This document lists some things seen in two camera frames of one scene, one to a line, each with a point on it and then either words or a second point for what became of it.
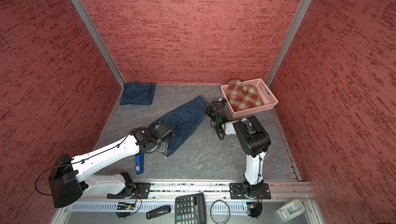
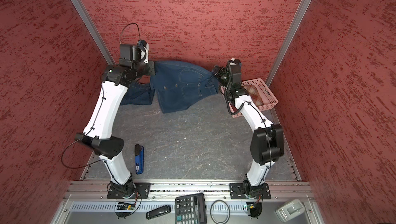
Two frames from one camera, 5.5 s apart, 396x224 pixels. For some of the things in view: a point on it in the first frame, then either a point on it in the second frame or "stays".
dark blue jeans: [183, 121] to [178, 84]
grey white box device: [290, 210] stays
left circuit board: [121, 206] stays
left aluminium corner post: [94, 28] stays
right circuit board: [254, 208] stays
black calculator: [191, 209] stays
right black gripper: [208, 112] to [221, 69]
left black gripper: [164, 147] to [152, 68]
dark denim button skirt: [135, 93] stays
